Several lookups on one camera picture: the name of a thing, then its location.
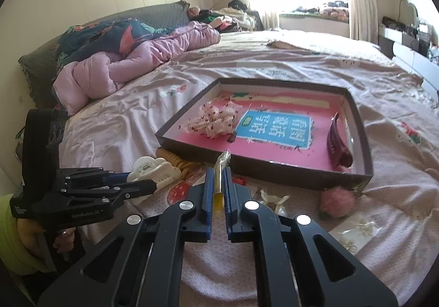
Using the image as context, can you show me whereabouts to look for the clear packet of earrings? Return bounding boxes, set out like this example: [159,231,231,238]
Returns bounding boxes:
[328,214,378,255]

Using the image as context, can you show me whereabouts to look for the cloud-shaped mirror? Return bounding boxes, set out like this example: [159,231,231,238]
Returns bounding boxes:
[399,0,420,25]

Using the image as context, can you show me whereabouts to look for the white dresser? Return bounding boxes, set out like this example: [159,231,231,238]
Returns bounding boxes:
[379,16,439,102]

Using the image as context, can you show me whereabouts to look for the dark cardboard box pink lining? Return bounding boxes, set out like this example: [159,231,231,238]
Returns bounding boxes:
[155,78,374,191]

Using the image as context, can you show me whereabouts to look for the yellow hair accessory clear packet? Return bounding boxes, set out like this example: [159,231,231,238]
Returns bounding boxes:
[213,151,232,212]

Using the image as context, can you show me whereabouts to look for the beige cloth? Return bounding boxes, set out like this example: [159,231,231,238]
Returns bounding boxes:
[268,38,310,49]

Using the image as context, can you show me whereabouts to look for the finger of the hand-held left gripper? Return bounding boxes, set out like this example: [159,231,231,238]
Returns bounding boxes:
[57,166,130,189]
[62,180,158,206]

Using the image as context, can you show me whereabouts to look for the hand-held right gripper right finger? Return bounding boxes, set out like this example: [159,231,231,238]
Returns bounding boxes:
[222,167,400,307]

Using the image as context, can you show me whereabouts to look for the clothes on window seat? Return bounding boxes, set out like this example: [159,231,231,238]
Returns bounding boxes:
[291,0,350,22]

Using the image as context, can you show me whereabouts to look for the dark floral blanket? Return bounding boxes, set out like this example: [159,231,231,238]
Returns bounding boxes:
[55,17,179,68]

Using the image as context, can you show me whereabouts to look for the pink floral scrunchie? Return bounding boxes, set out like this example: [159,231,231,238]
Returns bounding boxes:
[185,101,241,140]

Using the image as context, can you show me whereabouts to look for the pink pom-pom hair tie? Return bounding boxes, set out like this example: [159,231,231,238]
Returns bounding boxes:
[318,189,356,221]

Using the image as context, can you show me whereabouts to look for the white hair claw clip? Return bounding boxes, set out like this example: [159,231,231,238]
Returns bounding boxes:
[127,156,182,188]

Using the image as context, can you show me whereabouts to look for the pink quilt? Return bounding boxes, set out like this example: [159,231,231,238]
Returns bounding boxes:
[52,21,221,116]

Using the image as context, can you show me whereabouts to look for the dark red hair claw clip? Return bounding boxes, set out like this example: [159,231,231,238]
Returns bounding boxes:
[326,112,354,170]

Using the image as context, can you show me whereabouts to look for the person's left hand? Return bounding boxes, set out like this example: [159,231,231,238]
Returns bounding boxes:
[17,218,76,256]

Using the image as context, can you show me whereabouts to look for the pearl bow hair clip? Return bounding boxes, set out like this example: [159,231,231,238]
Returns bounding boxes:
[260,189,292,216]

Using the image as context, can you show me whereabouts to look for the grey padded headboard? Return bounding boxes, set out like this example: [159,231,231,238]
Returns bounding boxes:
[18,0,191,109]

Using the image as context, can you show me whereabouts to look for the strawberry hair clip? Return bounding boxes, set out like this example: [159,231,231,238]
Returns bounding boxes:
[167,180,193,205]

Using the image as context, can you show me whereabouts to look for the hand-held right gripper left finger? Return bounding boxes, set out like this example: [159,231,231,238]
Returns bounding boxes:
[38,167,215,307]

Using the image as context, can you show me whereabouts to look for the pile of clothes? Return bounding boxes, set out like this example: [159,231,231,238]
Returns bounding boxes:
[187,0,264,33]

